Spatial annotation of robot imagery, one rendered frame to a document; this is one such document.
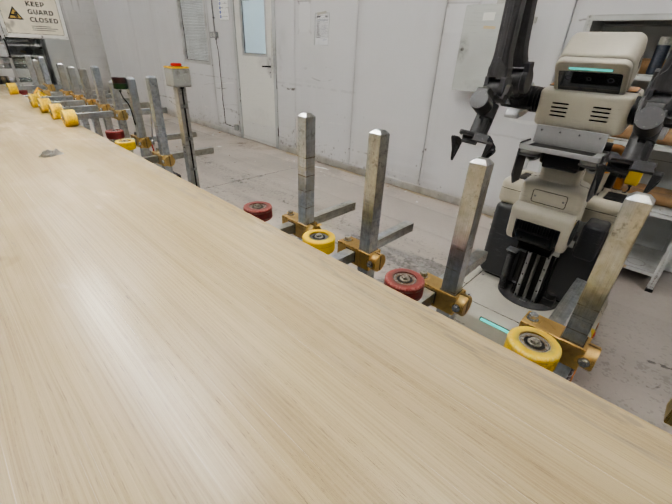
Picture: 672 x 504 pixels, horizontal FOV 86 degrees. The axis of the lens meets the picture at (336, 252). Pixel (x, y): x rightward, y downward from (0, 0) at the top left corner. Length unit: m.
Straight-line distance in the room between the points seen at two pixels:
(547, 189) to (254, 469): 1.40
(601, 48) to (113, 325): 1.47
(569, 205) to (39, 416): 1.56
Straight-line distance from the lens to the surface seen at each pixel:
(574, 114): 1.55
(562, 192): 1.59
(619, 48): 1.49
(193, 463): 0.48
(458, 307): 0.86
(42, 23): 4.63
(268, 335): 0.60
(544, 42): 3.49
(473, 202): 0.77
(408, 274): 0.76
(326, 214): 1.24
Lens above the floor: 1.30
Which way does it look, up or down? 29 degrees down
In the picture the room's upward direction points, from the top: 3 degrees clockwise
